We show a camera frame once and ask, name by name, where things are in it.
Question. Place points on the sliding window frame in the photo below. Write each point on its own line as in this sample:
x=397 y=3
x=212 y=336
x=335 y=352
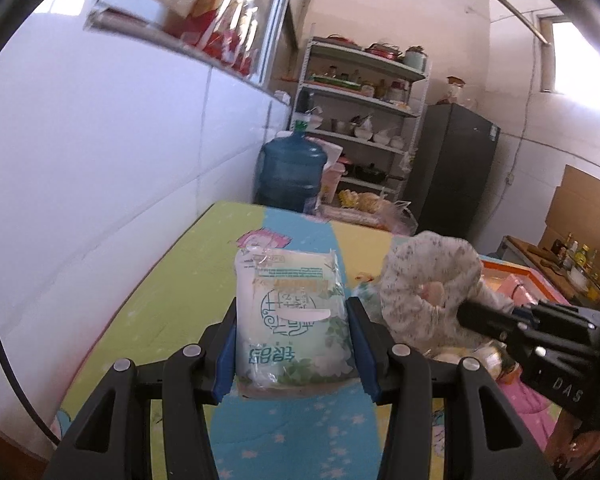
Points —
x=161 y=21

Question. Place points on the plastic bag of food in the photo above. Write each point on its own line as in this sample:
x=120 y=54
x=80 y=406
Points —
x=367 y=209

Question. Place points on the pink pouch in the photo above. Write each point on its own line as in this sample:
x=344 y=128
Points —
x=515 y=289

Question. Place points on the glass jar on fridge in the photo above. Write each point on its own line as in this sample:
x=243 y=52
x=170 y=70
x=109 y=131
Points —
x=453 y=91

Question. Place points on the orange gold shallow box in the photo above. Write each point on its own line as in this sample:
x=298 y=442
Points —
x=495 y=271

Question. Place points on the wooden counter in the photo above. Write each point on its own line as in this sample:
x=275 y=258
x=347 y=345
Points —
x=518 y=251

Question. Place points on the orange drink bottle pack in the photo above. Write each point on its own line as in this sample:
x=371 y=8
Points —
x=224 y=30

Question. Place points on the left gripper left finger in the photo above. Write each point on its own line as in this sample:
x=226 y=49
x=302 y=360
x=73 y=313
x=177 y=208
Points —
x=110 y=436

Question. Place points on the metal shelf rack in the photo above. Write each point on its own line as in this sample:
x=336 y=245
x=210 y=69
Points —
x=368 y=102

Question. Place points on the blue water jug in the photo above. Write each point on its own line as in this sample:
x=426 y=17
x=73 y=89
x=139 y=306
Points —
x=289 y=171

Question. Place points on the left hand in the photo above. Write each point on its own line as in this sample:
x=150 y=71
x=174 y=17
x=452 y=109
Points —
x=573 y=452

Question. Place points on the yellow oil bottle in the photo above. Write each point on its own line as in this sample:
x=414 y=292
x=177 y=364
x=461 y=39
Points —
x=581 y=256

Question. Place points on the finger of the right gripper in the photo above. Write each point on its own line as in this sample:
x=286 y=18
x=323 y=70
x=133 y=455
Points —
x=497 y=325
x=524 y=311

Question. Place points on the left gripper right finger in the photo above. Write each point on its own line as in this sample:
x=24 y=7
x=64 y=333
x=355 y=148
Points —
x=484 y=438

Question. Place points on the white bowl on counter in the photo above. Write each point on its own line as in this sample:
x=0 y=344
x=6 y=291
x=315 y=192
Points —
x=578 y=279

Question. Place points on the green white wipes pack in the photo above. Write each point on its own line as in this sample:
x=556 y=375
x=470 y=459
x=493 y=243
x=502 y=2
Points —
x=293 y=336

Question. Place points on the floral white scrunchie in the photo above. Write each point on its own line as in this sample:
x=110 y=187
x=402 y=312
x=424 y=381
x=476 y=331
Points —
x=421 y=285

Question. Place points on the cardboard sheet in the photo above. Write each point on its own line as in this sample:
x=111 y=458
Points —
x=575 y=210

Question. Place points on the black refrigerator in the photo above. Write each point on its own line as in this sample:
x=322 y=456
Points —
x=453 y=160

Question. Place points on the teal canister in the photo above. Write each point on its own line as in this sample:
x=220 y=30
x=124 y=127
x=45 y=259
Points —
x=416 y=58

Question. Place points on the colorful cartoon bedsheet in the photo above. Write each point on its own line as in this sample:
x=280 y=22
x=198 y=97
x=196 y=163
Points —
x=337 y=435

